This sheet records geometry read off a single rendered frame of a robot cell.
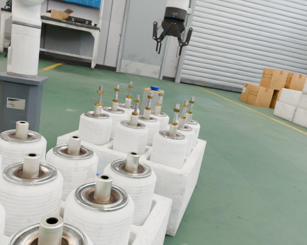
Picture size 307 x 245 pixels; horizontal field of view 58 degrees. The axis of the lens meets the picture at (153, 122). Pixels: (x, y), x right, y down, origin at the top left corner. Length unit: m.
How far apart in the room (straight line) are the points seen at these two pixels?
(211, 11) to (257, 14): 1.04
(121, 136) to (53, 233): 0.51
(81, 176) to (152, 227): 0.15
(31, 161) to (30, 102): 0.64
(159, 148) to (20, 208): 0.42
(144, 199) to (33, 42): 0.74
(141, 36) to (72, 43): 1.41
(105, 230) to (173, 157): 0.41
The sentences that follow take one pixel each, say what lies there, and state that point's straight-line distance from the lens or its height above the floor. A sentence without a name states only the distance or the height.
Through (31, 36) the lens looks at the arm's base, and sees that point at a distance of 1.07.
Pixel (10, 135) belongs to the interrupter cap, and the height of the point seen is 0.25.
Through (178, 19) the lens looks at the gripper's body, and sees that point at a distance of 0.99.
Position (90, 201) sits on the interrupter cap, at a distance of 0.40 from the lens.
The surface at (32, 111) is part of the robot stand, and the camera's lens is 1.09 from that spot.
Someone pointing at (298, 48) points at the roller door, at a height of 1.21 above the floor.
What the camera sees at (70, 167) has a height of 0.24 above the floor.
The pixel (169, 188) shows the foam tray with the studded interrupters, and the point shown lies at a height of 0.13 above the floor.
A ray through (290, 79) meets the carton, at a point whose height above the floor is 0.49.
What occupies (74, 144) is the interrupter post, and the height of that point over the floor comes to 0.27.
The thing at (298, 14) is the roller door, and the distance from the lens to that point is 7.29.
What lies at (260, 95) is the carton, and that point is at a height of 0.18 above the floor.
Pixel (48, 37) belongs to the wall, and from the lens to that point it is 6.11.
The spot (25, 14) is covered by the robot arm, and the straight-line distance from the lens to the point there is 1.10.
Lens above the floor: 0.45
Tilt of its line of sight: 13 degrees down
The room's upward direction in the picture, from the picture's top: 11 degrees clockwise
